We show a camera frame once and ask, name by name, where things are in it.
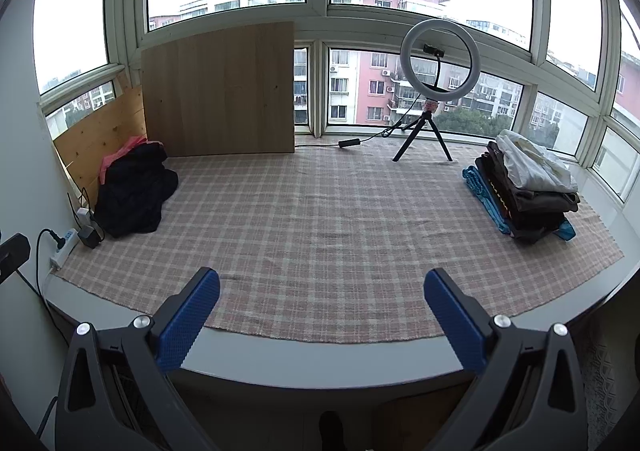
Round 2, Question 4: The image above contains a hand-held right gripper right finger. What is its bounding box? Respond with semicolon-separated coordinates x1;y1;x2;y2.
423;268;583;451

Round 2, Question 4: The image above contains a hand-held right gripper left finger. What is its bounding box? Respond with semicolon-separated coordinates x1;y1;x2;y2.
56;267;221;451

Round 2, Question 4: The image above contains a navy blue sweatshirt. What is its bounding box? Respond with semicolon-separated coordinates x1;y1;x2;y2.
94;142;179;238

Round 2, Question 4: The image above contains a stack of folded clothes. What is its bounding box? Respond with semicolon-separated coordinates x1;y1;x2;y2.
475;156;568;244

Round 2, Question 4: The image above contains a white power strip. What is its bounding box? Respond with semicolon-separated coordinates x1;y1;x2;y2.
49;228;80;272

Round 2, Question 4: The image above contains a blue knitted garment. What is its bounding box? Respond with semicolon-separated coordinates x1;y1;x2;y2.
462;166;576;241

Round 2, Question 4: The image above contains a brown folded garment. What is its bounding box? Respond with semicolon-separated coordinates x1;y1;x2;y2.
487;141;581;212

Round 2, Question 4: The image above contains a knotty pine wood panel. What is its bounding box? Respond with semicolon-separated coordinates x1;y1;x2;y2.
53;76;148;209

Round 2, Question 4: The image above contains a pink garment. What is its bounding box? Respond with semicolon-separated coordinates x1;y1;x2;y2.
100;136;166;184

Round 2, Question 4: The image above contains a pink plaid blanket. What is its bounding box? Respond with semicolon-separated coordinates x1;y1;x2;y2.
54;140;626;345

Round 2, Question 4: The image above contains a white folded garment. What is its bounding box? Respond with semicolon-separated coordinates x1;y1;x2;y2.
495;129;572;192

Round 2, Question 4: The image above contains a black tripod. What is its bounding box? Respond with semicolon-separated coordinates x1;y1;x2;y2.
392;111;453;162

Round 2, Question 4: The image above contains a large light wooden board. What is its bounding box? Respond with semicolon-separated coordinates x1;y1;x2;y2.
141;22;296;158

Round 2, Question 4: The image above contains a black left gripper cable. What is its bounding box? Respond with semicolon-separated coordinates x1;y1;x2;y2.
15;271;71;437

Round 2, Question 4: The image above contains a black charger cable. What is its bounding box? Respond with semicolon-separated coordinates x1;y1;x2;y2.
67;166;95;212

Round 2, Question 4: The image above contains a black ring light cable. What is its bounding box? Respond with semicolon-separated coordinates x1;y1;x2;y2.
295;81;436;149

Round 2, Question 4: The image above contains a white ring light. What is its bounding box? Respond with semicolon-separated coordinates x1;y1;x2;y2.
399;20;482;99

